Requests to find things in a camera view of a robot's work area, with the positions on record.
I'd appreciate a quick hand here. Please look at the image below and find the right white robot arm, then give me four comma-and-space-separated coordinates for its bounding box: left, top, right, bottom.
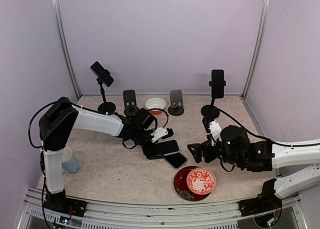
187, 125, 320, 199

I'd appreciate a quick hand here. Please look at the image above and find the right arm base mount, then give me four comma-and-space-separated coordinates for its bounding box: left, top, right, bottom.
238, 178, 282, 217

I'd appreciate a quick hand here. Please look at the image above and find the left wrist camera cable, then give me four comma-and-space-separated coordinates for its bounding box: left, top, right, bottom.
147, 109, 170, 130

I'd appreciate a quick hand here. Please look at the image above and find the aluminium corner post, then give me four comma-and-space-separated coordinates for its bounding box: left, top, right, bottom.
51, 0, 82, 100
241, 0, 271, 100

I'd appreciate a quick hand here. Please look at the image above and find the left aluminium corner post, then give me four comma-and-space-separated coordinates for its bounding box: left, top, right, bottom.
51, 0, 82, 100

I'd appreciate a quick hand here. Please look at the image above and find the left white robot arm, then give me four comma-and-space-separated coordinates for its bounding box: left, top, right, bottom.
39, 97, 173, 212

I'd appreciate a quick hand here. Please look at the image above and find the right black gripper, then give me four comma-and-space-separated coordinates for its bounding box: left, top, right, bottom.
187, 134, 245, 168

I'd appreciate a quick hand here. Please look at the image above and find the left small desk phone stand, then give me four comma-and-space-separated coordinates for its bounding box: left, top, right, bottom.
122, 89, 140, 116

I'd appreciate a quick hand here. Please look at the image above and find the lone black smartphone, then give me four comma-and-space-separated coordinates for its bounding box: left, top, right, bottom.
90, 61, 114, 87

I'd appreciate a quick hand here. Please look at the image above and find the orange white bowl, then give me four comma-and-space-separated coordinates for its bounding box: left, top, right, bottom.
145, 97, 167, 115

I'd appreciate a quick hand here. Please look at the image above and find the right small desk phone stand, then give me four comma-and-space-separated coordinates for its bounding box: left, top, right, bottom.
168, 89, 185, 116

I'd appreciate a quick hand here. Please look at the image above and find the light blue mug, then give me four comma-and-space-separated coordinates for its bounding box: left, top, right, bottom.
61, 147, 80, 175

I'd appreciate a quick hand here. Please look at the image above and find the red white patterned bowl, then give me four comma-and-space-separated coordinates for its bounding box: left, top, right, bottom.
186, 167, 217, 196

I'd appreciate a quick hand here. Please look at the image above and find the right aluminium corner post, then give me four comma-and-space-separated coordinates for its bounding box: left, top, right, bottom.
241, 0, 271, 100

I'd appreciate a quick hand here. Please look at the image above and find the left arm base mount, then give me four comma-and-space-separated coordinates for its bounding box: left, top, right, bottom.
43, 190, 87, 218

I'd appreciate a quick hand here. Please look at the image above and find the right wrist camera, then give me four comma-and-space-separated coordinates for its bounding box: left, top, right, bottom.
202, 116, 222, 146

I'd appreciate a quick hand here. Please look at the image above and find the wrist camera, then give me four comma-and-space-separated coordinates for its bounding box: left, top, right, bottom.
151, 127, 174, 143
202, 116, 222, 146

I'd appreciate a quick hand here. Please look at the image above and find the dark red floral plate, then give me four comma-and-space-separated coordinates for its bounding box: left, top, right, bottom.
173, 166, 210, 202

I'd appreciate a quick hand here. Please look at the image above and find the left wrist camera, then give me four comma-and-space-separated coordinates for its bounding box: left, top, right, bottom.
151, 127, 174, 143

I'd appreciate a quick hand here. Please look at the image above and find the black pole phone stand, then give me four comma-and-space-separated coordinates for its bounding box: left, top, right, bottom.
96, 76, 116, 114
201, 69, 226, 121

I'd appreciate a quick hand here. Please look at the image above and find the front aluminium frame rail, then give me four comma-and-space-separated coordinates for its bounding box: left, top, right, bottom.
14, 188, 311, 229

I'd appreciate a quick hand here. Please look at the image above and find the blue smartphone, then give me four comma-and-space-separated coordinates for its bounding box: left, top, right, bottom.
156, 140, 180, 157

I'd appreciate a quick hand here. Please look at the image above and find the small desk phone stand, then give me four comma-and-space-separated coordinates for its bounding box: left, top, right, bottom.
168, 89, 185, 116
122, 89, 140, 116

